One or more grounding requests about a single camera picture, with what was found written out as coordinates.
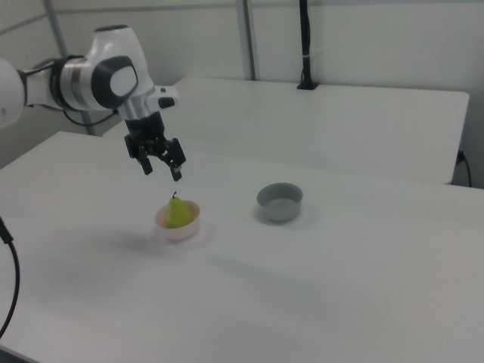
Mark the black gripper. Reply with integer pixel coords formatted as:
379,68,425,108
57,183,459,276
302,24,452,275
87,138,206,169
123,112,188,183

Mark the green pear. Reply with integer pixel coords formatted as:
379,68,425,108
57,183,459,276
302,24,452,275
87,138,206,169
166,191,196,230

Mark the pink plastic bowl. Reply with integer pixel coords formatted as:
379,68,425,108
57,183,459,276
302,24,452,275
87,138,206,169
154,200,202,244

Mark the grey plastic bowl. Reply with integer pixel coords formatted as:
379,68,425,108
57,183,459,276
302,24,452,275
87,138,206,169
256,181,305,223

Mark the white rectangular table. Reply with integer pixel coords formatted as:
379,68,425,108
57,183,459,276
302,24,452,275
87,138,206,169
101,76,471,186

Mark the black pole with base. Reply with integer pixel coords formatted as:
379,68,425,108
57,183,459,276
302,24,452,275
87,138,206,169
296,0,321,91

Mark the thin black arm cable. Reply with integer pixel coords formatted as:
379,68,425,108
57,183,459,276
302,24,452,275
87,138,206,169
60,107,119,127

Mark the grey metal frame post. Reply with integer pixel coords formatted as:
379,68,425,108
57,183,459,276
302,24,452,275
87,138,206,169
42,0,96,137
235,0,262,82

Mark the thick black cable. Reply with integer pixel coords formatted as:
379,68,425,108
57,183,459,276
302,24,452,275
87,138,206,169
0,214,21,340

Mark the black wall cable with plug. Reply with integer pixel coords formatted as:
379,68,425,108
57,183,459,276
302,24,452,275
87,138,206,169
456,149,474,188

